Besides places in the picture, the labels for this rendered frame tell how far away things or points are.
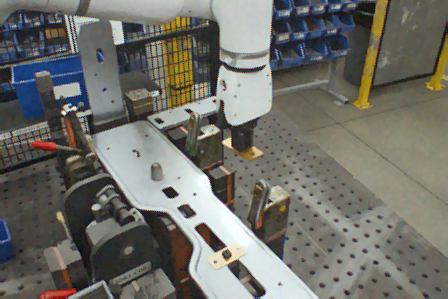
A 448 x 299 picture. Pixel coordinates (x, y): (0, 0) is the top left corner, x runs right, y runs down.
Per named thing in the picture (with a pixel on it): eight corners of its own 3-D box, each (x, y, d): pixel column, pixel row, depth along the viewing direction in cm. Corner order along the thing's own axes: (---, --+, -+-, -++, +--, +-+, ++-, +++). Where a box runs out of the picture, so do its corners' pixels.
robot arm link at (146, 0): (53, -3, 59) (222, 22, 77) (80, 23, 47) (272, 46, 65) (57, -68, 56) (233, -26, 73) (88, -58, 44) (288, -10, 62)
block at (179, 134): (205, 196, 149) (203, 133, 134) (179, 208, 144) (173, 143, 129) (192, 183, 156) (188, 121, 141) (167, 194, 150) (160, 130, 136)
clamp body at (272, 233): (291, 287, 115) (303, 196, 97) (258, 309, 109) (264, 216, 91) (270, 266, 122) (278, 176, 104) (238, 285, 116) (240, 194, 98)
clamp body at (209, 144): (230, 214, 141) (230, 131, 123) (201, 228, 135) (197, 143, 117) (216, 200, 148) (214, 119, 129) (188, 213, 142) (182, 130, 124)
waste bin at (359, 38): (399, 84, 399) (417, 11, 361) (360, 93, 382) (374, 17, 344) (365, 66, 438) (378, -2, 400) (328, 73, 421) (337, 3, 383)
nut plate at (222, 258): (237, 242, 90) (237, 238, 90) (247, 253, 88) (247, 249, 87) (206, 259, 86) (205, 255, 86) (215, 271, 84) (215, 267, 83)
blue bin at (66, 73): (115, 100, 144) (109, 66, 137) (23, 119, 132) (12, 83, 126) (105, 83, 157) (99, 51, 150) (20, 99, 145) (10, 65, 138)
